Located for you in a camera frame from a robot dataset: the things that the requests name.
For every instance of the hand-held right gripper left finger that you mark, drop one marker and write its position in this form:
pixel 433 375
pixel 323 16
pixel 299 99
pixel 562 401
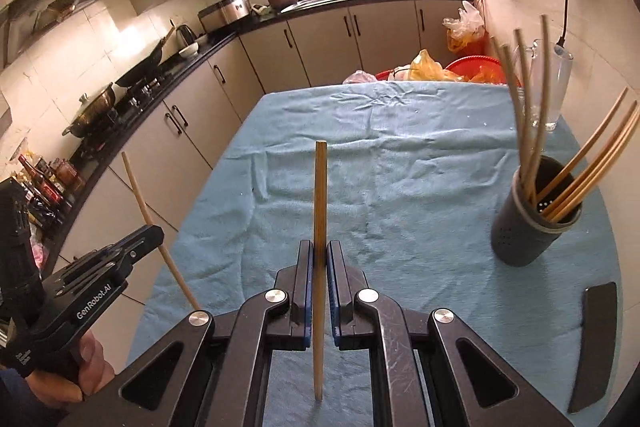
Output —
pixel 303 297

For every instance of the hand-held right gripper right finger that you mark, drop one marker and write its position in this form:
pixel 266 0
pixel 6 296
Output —
pixel 334 302

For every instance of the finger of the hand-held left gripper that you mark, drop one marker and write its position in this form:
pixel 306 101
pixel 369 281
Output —
pixel 147 237

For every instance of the pale wooden chopstick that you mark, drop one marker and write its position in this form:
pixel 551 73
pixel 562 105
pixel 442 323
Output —
pixel 320 187
pixel 137 187

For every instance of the dark grey chopstick holder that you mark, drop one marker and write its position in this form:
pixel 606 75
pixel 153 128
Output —
pixel 515 237

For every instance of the group of wooden chopsticks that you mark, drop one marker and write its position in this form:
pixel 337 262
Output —
pixel 529 157

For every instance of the person's left forearm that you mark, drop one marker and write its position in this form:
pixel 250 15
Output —
pixel 20 402

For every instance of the person's left hand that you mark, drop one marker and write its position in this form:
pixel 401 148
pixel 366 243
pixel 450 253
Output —
pixel 95 367

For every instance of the row of sauce bottles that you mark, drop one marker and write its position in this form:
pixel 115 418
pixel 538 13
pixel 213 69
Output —
pixel 45 187

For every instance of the steel pot with lid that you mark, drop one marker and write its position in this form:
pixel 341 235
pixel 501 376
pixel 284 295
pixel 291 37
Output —
pixel 92 109

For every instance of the gas stove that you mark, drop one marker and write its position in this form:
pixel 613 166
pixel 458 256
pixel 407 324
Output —
pixel 145 89

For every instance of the blue towel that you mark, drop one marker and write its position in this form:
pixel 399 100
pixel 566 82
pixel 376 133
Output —
pixel 400 167

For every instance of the black wok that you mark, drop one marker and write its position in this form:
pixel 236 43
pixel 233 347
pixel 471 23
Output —
pixel 142 69

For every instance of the white bowl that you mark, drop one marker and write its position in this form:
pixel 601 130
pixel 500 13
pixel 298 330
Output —
pixel 189 51

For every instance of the steel kettle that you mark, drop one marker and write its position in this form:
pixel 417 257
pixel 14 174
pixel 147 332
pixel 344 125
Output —
pixel 186 36

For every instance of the pink plastic bag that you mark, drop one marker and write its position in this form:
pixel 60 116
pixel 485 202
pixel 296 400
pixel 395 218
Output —
pixel 357 77

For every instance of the black silver kitchen appliance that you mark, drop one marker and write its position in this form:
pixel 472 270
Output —
pixel 210 19

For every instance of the silver rice cooker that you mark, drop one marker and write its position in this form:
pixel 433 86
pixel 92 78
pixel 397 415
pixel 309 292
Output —
pixel 235 7

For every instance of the beige kitchen base cabinets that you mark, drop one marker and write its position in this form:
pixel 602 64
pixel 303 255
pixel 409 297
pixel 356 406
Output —
pixel 320 47

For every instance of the orange plastic bag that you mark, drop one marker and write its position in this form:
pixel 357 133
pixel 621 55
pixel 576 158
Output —
pixel 425 64

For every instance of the black curved plastic piece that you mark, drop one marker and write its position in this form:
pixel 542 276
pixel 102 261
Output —
pixel 597 332

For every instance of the red plastic basin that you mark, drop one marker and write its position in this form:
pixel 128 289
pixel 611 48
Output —
pixel 470 63

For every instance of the hanging yellow clear plastic bag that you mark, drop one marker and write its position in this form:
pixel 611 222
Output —
pixel 462 32

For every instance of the clear glass pitcher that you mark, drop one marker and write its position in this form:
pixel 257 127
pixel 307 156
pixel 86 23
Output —
pixel 560 82

